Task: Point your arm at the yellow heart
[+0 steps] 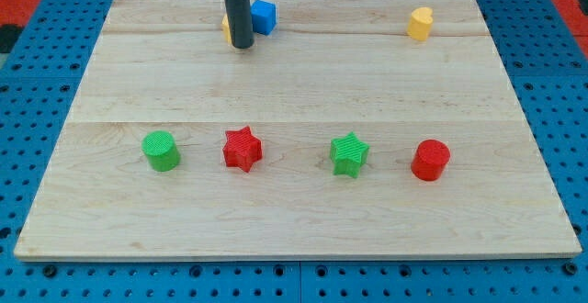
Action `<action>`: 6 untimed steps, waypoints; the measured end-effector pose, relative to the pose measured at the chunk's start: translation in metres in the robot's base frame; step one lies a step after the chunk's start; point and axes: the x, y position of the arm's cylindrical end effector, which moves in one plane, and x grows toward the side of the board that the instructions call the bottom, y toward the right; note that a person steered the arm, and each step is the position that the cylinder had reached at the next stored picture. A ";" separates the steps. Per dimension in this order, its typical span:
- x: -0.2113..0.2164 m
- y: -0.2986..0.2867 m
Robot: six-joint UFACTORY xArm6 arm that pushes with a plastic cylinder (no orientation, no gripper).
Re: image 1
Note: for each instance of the black cylindrical robot arm rod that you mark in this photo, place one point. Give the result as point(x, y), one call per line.
point(240, 23)

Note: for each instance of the blue cube block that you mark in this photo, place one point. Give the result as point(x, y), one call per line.
point(264, 17)

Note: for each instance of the green star block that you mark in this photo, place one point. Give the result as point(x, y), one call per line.
point(348, 154)

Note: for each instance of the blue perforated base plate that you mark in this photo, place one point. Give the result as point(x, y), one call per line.
point(542, 56)

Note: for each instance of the light wooden board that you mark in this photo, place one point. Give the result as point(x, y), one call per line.
point(330, 67)

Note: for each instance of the red cylinder block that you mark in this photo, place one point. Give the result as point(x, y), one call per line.
point(430, 160)

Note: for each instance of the green cylinder block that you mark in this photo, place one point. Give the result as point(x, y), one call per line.
point(160, 150)

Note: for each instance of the yellow heart block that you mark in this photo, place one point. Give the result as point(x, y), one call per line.
point(420, 23)

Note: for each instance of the red star block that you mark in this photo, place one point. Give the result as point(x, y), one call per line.
point(242, 149)

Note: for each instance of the yellow block behind rod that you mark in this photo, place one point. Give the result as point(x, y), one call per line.
point(226, 29)

